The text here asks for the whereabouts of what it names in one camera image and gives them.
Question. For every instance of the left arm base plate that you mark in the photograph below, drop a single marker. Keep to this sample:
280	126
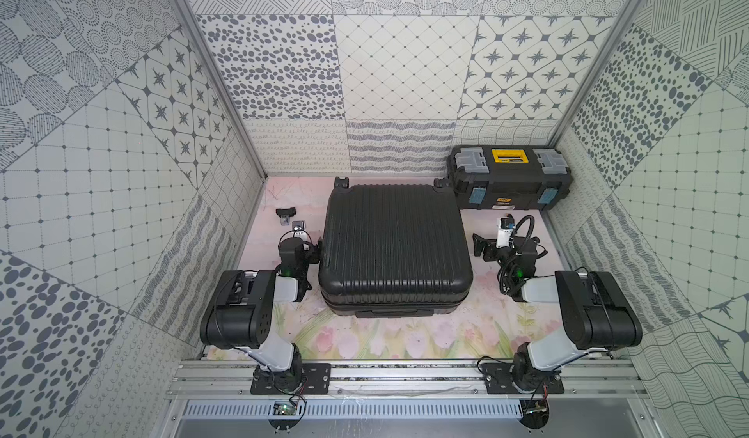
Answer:
304	378

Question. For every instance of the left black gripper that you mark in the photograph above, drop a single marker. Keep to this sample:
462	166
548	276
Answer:
287	215

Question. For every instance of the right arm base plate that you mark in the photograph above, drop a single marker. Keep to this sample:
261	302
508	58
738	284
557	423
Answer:
504	378

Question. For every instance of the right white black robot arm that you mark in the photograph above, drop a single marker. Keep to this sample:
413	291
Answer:
596	316

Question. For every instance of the black toolbox yellow label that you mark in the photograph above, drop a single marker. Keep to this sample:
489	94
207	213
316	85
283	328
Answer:
491	177

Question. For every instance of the small black metal clip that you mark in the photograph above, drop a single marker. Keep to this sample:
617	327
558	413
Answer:
285	215

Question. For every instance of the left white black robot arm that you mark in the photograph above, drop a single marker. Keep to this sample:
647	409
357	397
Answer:
239	313

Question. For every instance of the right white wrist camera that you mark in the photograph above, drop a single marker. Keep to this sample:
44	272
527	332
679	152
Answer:
505	231

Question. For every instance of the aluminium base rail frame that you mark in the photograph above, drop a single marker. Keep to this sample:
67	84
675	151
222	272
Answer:
597	378

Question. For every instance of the black ribbed hard-shell suitcase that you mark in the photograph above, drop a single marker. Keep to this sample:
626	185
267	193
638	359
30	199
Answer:
394	250

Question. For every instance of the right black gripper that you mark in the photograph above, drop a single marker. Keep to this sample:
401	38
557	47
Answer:
486	245

